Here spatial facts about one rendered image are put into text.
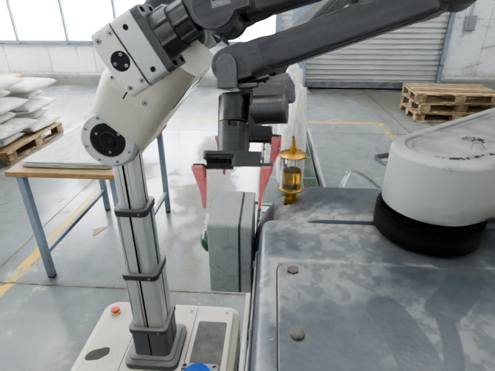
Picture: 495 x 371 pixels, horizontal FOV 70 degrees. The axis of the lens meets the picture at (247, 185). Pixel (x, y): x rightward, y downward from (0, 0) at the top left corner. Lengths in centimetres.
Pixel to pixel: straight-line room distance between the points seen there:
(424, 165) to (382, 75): 792
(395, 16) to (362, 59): 741
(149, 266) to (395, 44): 742
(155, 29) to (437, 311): 59
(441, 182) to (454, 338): 11
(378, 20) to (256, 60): 20
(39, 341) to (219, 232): 194
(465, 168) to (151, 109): 71
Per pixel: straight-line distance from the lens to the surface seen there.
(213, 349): 162
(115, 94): 91
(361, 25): 63
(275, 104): 62
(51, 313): 237
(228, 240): 36
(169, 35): 68
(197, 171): 61
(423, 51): 839
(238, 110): 63
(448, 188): 31
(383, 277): 30
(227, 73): 63
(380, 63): 815
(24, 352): 223
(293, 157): 36
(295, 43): 63
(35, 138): 502
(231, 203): 39
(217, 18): 64
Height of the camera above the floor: 152
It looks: 26 degrees down
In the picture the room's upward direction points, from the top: straight up
